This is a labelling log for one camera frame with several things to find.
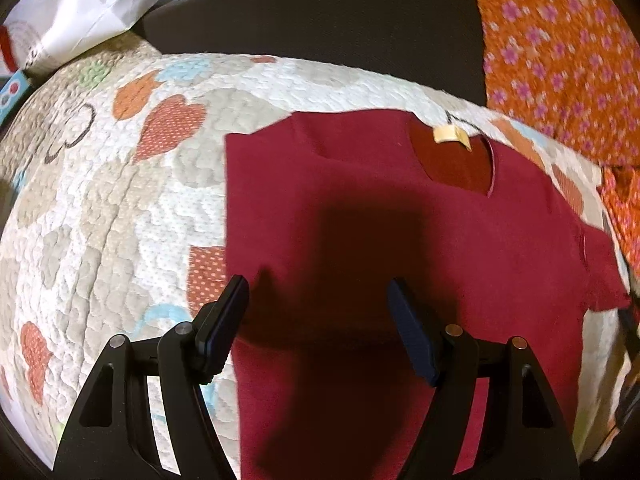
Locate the white paper bag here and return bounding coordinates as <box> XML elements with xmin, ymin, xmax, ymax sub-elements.
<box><xmin>0</xmin><ymin>0</ymin><xmax>168</xmax><ymax>76</ymax></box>

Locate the orange floral cloth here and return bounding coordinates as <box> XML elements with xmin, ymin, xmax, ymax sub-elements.
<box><xmin>462</xmin><ymin>0</ymin><xmax>640</xmax><ymax>281</ymax></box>

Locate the light blue dotted box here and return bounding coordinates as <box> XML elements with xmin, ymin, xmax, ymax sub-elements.
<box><xmin>0</xmin><ymin>71</ymin><xmax>32</xmax><ymax>126</ymax></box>

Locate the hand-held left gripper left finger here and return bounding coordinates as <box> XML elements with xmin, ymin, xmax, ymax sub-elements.
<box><xmin>52</xmin><ymin>275</ymin><xmax>250</xmax><ymax>480</ymax></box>

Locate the dark red shirt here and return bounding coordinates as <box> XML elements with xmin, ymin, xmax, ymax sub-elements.
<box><xmin>224</xmin><ymin>110</ymin><xmax>632</xmax><ymax>480</ymax></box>

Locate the heart-patterned quilt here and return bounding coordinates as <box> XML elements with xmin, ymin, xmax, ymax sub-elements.
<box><xmin>0</xmin><ymin>40</ymin><xmax>640</xmax><ymax>476</ymax></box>

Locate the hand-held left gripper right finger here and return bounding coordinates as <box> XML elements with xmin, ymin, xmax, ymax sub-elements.
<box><xmin>387</xmin><ymin>277</ymin><xmax>583</xmax><ymax>480</ymax></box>

